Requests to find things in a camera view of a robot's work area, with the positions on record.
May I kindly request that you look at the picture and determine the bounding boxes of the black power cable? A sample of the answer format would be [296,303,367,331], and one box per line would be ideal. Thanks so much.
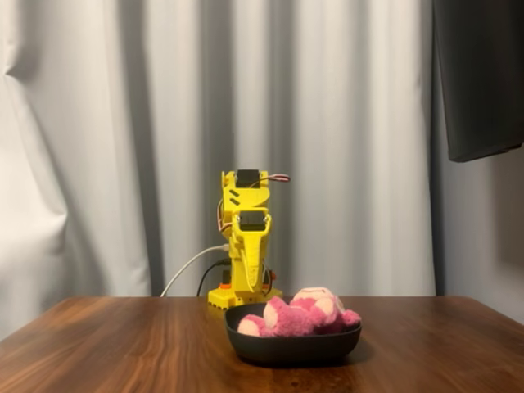
[196,257,231,298]

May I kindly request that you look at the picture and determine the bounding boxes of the dark hanging cloth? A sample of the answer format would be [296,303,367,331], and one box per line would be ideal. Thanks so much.
[431,0,524,164]

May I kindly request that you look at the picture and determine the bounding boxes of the white power cable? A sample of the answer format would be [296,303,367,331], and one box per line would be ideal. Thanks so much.
[160,244,230,298]

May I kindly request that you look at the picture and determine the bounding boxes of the red servo wire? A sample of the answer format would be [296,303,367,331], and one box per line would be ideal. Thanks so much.
[216,200,231,237]

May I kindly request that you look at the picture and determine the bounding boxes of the pink strawberry bear plush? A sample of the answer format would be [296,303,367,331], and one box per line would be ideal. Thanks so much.
[237,287,363,338]

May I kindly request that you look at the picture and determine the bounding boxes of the yellow gripper black servo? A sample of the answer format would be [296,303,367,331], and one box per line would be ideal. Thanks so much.
[232,210,273,294]

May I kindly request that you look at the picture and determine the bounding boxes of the dark green bowl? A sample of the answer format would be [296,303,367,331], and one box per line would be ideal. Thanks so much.
[224,302,363,367]

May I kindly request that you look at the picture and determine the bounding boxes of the white curtain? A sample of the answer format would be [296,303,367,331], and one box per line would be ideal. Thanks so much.
[0,0,448,341]

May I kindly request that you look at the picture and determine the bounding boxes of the pink servo wire loop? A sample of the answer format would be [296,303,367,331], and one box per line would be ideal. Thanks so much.
[257,173,291,190]

